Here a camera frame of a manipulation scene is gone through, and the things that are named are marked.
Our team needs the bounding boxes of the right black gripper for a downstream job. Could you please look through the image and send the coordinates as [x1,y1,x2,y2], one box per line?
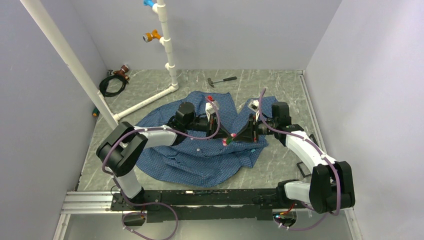
[233,114,278,144]

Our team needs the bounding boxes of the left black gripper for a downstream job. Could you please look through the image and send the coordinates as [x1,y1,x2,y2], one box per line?
[185,112,231,141]

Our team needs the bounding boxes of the pink flower brooch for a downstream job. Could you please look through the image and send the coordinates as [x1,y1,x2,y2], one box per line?
[222,133,237,147]

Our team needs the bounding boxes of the blue checkered shirt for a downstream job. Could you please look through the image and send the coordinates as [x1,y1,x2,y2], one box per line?
[136,91,268,187]

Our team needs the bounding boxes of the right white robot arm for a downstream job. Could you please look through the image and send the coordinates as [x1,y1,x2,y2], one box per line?
[232,100,356,214]

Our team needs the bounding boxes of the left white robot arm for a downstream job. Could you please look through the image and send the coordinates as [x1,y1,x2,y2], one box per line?
[96,100,231,210]

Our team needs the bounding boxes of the green orange screwdriver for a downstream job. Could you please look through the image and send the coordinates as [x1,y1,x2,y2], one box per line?
[92,107,100,118]

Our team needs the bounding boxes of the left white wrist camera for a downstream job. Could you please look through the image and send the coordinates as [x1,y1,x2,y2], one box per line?
[205,100,219,120]

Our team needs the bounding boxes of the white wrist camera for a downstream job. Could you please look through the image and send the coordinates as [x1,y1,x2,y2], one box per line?
[205,100,219,120]
[247,99,260,120]

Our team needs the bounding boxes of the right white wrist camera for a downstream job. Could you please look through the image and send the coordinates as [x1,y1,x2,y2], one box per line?
[247,99,260,120]

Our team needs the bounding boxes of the black handled hammer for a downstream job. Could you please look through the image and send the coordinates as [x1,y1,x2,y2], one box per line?
[207,76,238,88]

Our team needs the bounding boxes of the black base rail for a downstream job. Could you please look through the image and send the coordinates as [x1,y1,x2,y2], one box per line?
[110,188,309,223]

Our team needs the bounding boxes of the white PVC pipe frame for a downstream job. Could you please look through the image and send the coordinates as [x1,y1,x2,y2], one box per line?
[20,0,180,132]

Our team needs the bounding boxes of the orange hose nozzle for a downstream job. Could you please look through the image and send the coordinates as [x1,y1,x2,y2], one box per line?
[142,29,162,43]

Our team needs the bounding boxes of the coiled black hose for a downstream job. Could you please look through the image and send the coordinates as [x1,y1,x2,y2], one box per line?
[98,74,128,98]

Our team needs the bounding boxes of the blue hose nozzle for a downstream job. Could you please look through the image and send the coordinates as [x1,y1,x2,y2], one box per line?
[143,0,155,8]

